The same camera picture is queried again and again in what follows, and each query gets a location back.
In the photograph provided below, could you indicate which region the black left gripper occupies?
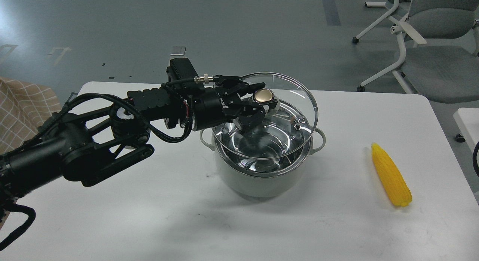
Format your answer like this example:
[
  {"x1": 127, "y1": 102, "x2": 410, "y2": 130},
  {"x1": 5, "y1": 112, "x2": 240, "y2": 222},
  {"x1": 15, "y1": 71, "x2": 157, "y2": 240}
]
[{"x1": 192, "y1": 75, "x2": 280, "y2": 134}]

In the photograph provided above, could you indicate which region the glass pot lid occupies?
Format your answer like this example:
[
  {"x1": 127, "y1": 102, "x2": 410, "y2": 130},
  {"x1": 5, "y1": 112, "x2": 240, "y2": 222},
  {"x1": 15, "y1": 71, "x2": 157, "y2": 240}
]
[{"x1": 212, "y1": 72, "x2": 319, "y2": 159}]

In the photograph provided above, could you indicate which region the pale green cooking pot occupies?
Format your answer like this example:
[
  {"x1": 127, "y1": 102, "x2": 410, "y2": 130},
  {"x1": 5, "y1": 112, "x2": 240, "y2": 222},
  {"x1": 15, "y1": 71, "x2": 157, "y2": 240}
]
[{"x1": 199, "y1": 98, "x2": 326, "y2": 198}]

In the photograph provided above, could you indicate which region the beige checkered cloth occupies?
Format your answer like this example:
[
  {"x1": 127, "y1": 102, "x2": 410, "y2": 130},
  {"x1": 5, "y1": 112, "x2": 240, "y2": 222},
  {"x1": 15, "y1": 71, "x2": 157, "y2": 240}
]
[{"x1": 0, "y1": 77, "x2": 61, "y2": 154}]

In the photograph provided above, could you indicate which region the yellow corn cob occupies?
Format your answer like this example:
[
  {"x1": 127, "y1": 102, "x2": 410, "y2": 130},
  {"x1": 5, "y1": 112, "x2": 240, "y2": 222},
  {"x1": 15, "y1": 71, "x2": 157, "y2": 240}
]
[{"x1": 371, "y1": 143, "x2": 412, "y2": 208}]

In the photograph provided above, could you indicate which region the grey white office chair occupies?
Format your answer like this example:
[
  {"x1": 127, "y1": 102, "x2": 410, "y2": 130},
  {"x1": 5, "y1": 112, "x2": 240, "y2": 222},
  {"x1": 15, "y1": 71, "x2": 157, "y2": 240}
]
[{"x1": 352, "y1": 0, "x2": 479, "y2": 103}]

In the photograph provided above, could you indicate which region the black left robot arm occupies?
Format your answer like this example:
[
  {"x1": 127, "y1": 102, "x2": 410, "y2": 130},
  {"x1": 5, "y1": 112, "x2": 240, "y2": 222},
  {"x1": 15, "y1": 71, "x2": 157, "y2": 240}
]
[{"x1": 1, "y1": 58, "x2": 279, "y2": 250}]

